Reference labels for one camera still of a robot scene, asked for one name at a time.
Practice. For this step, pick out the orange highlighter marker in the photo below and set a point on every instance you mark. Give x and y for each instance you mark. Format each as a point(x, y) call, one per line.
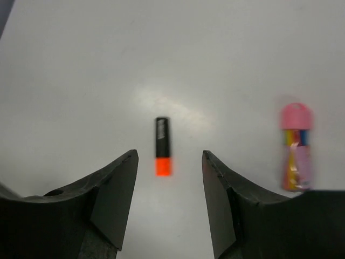
point(163, 154)

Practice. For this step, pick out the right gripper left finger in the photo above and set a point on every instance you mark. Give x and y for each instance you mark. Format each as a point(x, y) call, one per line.
point(85, 219)

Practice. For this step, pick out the pink-capped tube of pens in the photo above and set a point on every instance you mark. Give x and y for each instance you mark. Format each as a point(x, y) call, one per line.
point(296, 122)

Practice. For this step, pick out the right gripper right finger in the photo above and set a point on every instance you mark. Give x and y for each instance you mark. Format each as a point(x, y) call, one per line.
point(249, 221)

